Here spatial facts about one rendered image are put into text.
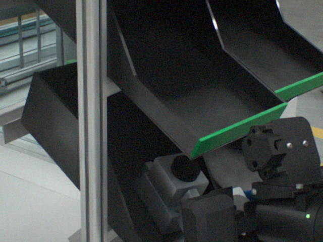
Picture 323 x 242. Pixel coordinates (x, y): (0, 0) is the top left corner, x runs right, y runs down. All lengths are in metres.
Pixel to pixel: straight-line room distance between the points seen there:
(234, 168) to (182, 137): 0.27
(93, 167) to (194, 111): 0.11
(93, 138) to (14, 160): 1.10
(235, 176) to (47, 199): 0.76
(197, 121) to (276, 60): 0.20
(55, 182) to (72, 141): 0.90
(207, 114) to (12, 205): 0.93
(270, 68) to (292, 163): 0.23
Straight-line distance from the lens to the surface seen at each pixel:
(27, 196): 1.54
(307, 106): 4.60
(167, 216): 0.69
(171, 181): 0.68
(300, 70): 0.79
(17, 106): 0.80
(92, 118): 0.62
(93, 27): 0.59
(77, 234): 0.76
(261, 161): 0.54
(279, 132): 0.56
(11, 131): 0.81
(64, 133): 0.71
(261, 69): 0.76
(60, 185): 1.58
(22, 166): 1.68
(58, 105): 0.70
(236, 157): 0.86
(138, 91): 0.60
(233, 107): 0.66
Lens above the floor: 1.60
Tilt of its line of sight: 22 degrees down
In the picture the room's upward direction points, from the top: 2 degrees clockwise
